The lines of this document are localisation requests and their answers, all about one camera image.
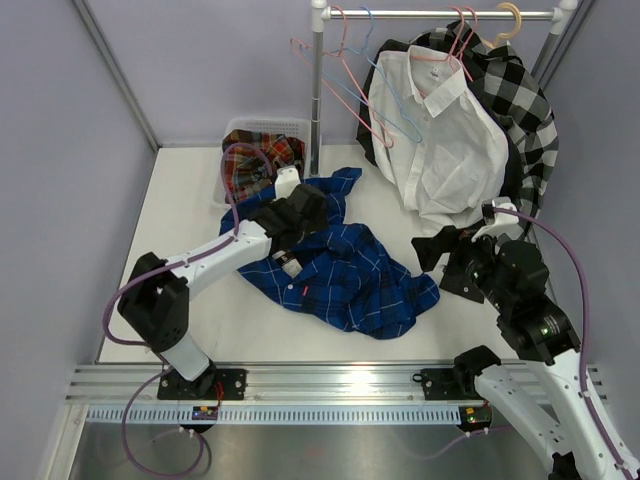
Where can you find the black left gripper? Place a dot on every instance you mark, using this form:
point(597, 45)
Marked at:
point(317, 225)

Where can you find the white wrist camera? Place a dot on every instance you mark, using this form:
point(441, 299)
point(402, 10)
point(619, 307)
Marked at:
point(499, 219)
point(287, 179)

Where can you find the red plaid shirt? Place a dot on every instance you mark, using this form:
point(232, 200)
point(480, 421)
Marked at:
point(251, 166)

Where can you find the white plastic basket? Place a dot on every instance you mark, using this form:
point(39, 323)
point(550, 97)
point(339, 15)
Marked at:
point(293, 127)

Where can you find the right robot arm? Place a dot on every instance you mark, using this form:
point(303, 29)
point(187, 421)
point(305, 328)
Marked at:
point(577, 440)

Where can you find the blue plaid shirt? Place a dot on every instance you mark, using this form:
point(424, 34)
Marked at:
point(347, 278)

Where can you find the black white checked shirt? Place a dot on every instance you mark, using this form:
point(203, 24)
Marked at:
point(513, 98)

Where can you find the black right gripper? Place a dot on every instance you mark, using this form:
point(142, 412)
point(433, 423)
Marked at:
point(429, 249)

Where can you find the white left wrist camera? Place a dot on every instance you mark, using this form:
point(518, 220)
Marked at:
point(287, 179)

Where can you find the pink wire hanger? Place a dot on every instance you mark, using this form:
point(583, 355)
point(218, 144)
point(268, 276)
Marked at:
point(331, 70)

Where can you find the white clothes rack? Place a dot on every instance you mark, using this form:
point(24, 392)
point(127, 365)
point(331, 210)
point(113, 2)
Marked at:
point(563, 20)

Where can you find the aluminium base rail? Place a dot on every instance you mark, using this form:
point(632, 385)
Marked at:
point(395, 384)

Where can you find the pink hanger on rack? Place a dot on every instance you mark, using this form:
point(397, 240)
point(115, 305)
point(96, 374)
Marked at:
point(449, 40)
point(471, 31)

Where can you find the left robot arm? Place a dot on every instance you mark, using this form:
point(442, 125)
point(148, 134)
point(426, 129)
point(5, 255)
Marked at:
point(156, 300)

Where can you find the white slotted cable duct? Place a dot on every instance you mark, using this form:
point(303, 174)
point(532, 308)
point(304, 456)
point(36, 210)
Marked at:
point(276, 415)

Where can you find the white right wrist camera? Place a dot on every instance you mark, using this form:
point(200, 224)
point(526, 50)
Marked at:
point(499, 219)

